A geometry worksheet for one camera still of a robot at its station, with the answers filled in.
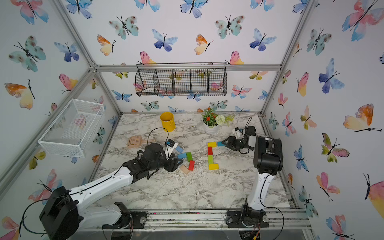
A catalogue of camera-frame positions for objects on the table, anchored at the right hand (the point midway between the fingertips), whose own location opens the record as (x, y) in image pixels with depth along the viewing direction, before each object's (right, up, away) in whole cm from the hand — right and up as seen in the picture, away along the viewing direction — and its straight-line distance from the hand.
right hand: (226, 142), depth 100 cm
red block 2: (-11, -6, -2) cm, 12 cm away
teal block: (-4, -1, +1) cm, 5 cm away
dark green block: (-24, -9, -4) cm, 26 cm away
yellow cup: (-39, +14, +2) cm, 42 cm away
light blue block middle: (-29, -8, -3) cm, 30 cm away
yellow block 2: (-9, -14, -9) cm, 19 cm away
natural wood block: (-27, -15, -10) cm, 32 cm away
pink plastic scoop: (-61, 0, +1) cm, 61 cm away
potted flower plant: (-10, +14, -3) cm, 17 cm away
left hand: (-28, -6, -20) cm, 35 cm away
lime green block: (-11, -10, -5) cm, 16 cm away
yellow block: (-9, -2, +1) cm, 9 cm away
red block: (-23, -13, -7) cm, 27 cm away
